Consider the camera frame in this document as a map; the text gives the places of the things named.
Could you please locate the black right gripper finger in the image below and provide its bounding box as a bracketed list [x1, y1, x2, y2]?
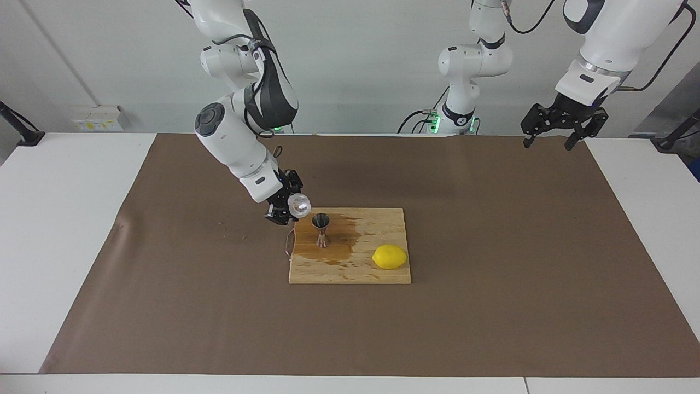
[282, 169, 304, 196]
[265, 201, 296, 227]

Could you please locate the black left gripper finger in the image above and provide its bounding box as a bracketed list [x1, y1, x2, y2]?
[564, 109, 609, 151]
[521, 104, 553, 149]

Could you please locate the clear faceted glass cup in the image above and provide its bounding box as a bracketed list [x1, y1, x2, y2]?
[287, 192, 312, 219]

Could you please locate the steel double jigger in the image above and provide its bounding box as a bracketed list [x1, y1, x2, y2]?
[312, 213, 330, 248]

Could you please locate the wooden cutting board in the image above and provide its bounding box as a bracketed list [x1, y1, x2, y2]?
[285, 207, 412, 285]

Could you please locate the yellow lemon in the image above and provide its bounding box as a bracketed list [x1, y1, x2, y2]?
[372, 245, 409, 270]

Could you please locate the brown paper table mat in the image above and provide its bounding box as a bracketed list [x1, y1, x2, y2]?
[39, 133, 700, 378]

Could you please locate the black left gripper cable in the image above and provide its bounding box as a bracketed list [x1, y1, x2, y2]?
[620, 0, 698, 92]

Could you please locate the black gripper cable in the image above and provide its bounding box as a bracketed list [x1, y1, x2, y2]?
[211, 33, 285, 160]
[620, 0, 698, 92]

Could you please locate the black camera stand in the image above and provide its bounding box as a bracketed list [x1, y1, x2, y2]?
[651, 107, 700, 152]
[0, 101, 45, 147]

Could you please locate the black base cable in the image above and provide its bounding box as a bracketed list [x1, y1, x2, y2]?
[398, 85, 450, 134]

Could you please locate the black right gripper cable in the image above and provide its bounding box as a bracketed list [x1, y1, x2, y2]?
[211, 33, 285, 160]

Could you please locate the white wall socket box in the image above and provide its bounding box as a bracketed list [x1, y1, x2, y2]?
[71, 105, 125, 132]

